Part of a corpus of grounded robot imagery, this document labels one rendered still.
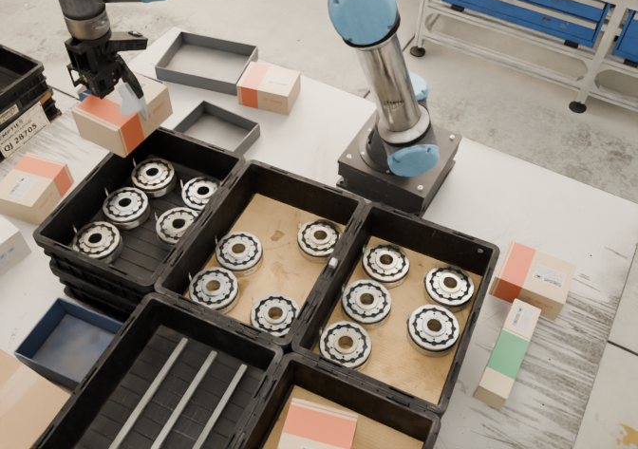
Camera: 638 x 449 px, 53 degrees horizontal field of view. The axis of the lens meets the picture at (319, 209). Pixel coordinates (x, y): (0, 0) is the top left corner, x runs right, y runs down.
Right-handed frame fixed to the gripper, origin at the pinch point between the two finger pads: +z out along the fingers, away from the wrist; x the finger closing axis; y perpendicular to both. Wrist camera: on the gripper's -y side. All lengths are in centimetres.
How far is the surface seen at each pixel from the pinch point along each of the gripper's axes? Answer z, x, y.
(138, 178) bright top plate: 23.9, -2.2, 0.0
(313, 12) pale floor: 111, -67, -196
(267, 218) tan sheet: 26.9, 29.5, -7.5
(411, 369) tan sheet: 27, 75, 10
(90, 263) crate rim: 16.8, 10.1, 26.7
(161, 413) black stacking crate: 27, 38, 42
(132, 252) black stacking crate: 26.9, 9.0, 16.0
